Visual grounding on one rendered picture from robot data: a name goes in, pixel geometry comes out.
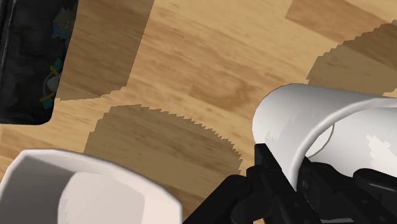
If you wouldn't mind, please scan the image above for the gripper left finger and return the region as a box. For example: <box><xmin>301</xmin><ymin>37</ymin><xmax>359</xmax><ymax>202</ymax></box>
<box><xmin>183</xmin><ymin>143</ymin><xmax>321</xmax><ymax>224</ymax></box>

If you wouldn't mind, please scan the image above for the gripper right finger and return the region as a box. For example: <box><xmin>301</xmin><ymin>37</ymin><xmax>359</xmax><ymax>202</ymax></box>
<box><xmin>296</xmin><ymin>157</ymin><xmax>397</xmax><ymax>224</ymax></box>

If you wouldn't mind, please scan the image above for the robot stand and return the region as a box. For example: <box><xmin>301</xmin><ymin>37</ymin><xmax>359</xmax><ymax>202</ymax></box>
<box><xmin>0</xmin><ymin>0</ymin><xmax>80</xmax><ymax>126</ymax></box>

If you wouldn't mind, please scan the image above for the white cup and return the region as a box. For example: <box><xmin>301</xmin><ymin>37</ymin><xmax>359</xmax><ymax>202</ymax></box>
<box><xmin>0</xmin><ymin>148</ymin><xmax>183</xmax><ymax>224</ymax></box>
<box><xmin>251</xmin><ymin>83</ymin><xmax>397</xmax><ymax>191</ymax></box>

